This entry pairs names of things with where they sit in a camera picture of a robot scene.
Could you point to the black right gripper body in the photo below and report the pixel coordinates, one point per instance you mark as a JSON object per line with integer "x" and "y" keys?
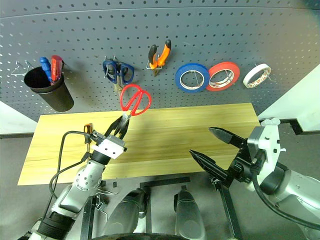
{"x": 241, "y": 170}

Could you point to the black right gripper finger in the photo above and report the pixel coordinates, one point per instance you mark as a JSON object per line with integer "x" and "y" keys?
{"x": 225, "y": 137}
{"x": 207, "y": 165}

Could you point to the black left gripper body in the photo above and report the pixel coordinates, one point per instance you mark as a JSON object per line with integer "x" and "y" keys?
{"x": 113, "y": 133}

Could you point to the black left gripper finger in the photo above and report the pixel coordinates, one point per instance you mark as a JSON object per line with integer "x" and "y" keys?
{"x": 115, "y": 125}
{"x": 125, "y": 125}

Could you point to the white tape roll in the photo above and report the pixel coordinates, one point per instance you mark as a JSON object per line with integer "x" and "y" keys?
{"x": 257, "y": 67}

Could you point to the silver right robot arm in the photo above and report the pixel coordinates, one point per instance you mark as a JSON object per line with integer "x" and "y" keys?
{"x": 292, "y": 190}

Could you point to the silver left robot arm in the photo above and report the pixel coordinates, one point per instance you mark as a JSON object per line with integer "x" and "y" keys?
{"x": 85, "y": 180}

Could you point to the red tape roll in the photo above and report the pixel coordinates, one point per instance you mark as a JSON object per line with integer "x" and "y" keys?
{"x": 235, "y": 69}

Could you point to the blue tape roll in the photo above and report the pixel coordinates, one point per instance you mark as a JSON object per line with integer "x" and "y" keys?
{"x": 178, "y": 76}

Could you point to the grey metal pegboard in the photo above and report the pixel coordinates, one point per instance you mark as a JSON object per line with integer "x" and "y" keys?
{"x": 155, "y": 30}

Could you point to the dark rounded grey shape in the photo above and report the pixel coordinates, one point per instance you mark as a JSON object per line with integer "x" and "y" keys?
{"x": 125, "y": 212}
{"x": 188, "y": 215}

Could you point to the black cup holder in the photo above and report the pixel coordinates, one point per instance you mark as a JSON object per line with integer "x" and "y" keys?
{"x": 56, "y": 96}

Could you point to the silver double prong hook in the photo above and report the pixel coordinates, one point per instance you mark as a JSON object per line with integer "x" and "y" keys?
{"x": 110, "y": 58}

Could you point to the white partition panel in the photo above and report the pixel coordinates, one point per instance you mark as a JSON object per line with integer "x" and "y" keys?
{"x": 12, "y": 117}
{"x": 300, "y": 100}

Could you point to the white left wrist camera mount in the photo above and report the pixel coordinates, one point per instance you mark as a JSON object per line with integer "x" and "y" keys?
{"x": 110, "y": 147}

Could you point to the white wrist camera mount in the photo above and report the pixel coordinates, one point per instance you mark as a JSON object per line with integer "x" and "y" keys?
{"x": 110, "y": 147}
{"x": 270, "y": 142}

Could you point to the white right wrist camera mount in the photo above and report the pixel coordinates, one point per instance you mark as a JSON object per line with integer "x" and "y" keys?
{"x": 270, "y": 142}

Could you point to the black metal table frame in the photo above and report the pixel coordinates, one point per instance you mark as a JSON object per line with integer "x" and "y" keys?
{"x": 228, "y": 212}

